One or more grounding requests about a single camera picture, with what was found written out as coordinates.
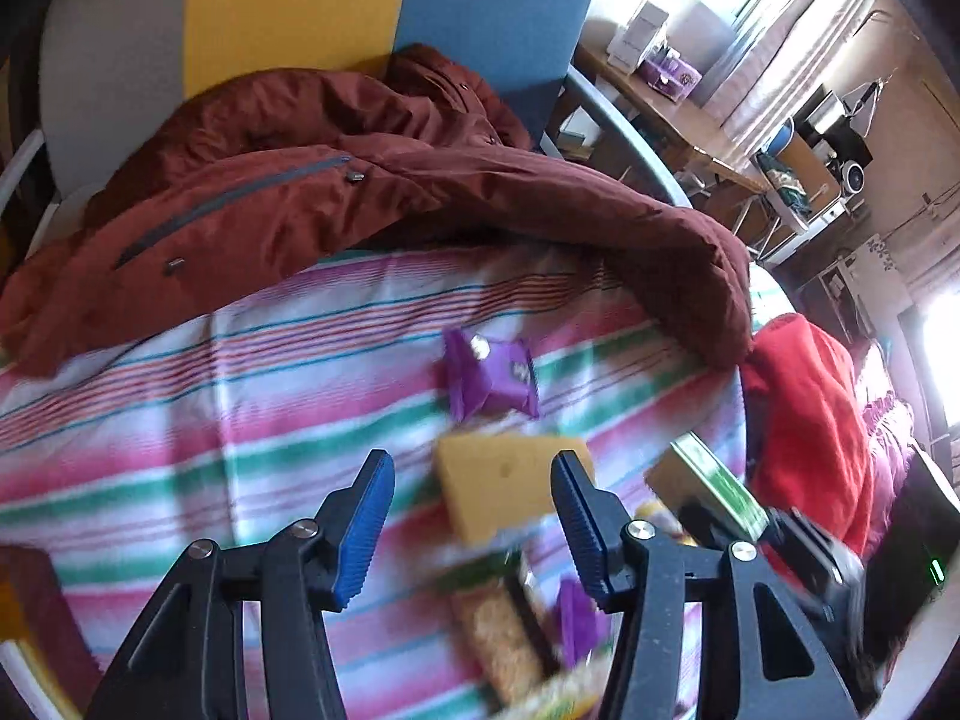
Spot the green white tea box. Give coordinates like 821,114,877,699
644,433,770,544

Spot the large yellow sponge block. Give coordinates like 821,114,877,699
433,433,596,546

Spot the cracker packet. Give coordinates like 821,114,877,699
436,550,562,709

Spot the purple snack packet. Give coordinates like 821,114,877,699
555,577,610,668
443,328,539,422

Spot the yellow sock bundle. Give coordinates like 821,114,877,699
635,499,697,546

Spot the green rice snack bag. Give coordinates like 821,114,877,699
494,650,612,720

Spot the wooden desk with clutter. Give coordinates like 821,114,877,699
553,0,879,263

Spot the red fleece blanket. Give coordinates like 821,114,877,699
742,314,874,556

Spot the maroon gold gift box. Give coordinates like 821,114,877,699
2,544,103,718

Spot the maroon puffer jacket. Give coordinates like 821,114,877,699
2,46,752,377

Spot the grey yellow blue headboard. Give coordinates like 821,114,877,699
39,0,590,195

